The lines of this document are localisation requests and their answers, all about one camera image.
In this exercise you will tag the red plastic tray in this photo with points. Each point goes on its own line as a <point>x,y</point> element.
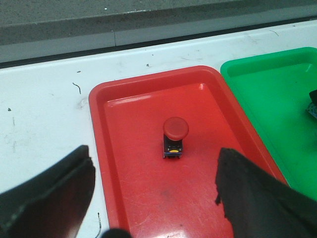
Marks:
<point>155,197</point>

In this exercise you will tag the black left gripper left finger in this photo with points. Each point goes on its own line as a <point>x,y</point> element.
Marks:
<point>54,203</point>

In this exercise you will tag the red mushroom push button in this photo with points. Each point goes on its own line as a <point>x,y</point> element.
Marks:
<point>175,129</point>

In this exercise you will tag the grey stone counter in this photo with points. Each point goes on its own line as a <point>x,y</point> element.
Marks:
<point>40,28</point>

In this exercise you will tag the green mushroom push button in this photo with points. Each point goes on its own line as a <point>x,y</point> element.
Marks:
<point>312,107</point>

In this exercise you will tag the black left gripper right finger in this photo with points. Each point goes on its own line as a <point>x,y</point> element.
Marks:
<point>258,205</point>

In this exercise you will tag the green plastic tray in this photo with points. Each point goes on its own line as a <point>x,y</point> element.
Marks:
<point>273,90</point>

